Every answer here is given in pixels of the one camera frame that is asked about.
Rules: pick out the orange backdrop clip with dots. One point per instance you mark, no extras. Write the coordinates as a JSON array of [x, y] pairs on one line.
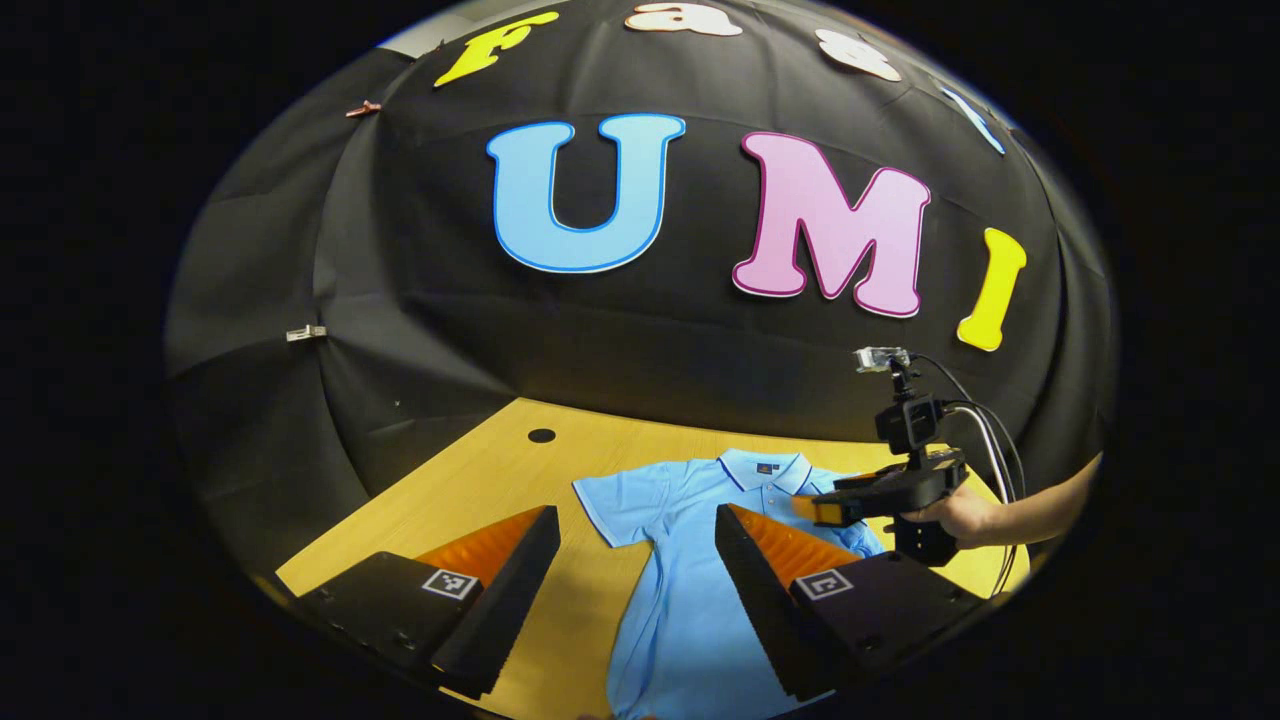
[[362, 108]]

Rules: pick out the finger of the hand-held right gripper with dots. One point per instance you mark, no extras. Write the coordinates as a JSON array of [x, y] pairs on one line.
[[830, 510], [870, 482]]

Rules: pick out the black backdrop cloth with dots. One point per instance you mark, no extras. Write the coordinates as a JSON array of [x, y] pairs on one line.
[[600, 340]]

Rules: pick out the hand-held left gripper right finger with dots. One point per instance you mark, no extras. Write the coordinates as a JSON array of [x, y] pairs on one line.
[[765, 610]]

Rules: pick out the light blue polo T-shirt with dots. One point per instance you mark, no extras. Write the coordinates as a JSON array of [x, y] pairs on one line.
[[680, 600]]

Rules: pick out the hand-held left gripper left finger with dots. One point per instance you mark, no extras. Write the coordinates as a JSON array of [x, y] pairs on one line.
[[505, 610]]

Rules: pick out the white backdrop clip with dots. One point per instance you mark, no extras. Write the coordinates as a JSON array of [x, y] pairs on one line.
[[305, 332]]

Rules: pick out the black table grommet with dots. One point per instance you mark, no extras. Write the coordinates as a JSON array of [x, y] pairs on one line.
[[541, 435]]

